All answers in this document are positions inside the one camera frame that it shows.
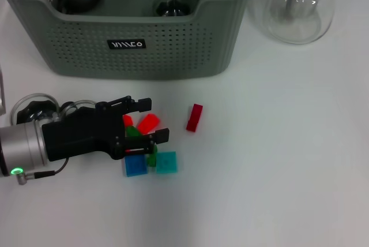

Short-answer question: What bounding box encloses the dark red long brick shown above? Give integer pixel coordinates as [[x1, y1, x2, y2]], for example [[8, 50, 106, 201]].
[[186, 103, 204, 133]]

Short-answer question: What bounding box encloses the orange-red sloped brick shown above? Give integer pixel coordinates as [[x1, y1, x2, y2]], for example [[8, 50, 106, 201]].
[[137, 113, 161, 134]]

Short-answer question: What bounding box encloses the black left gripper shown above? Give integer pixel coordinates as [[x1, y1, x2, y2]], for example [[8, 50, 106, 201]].
[[42, 95, 170, 162]]

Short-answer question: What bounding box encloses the glass teacup with black base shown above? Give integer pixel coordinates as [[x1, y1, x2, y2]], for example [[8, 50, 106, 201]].
[[60, 99, 98, 113], [152, 0, 193, 18], [10, 93, 60, 124]]

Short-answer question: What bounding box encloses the green toy brick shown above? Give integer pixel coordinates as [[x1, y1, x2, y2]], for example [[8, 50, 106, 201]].
[[125, 125, 142, 137], [146, 145, 159, 168]]

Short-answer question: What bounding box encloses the grey-green perforated storage bin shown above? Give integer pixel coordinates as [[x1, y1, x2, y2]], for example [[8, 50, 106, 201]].
[[0, 0, 260, 82]]

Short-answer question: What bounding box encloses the glass teapot with black lid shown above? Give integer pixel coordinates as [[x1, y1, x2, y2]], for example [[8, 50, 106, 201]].
[[248, 0, 341, 45]]

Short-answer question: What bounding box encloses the left arm cable with plug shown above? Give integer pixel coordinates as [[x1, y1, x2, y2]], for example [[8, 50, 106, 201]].
[[16, 156, 70, 186]]

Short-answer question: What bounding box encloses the teal square flat brick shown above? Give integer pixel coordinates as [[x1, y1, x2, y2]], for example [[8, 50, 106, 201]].
[[155, 151, 177, 174]]

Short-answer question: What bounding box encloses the blue square flat brick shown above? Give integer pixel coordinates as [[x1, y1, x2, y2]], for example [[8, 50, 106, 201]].
[[125, 154, 149, 178]]

